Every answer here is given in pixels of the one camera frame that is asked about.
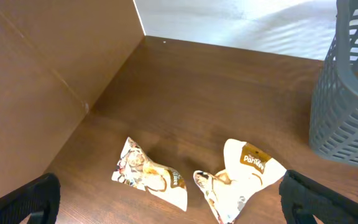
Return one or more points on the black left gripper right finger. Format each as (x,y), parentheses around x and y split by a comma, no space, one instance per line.
(303,201)

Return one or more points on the brown cardboard side panel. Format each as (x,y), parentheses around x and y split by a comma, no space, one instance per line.
(56,59)

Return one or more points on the cream snack bag left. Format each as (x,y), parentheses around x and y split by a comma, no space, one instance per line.
(136,169)

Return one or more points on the cream Pantree snack bag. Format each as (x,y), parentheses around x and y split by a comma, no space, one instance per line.
(248,170)

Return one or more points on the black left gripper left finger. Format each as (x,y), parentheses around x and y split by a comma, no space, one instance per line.
(38,201)

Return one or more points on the grey plastic lattice basket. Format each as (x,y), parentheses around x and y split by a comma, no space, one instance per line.
(333,133)

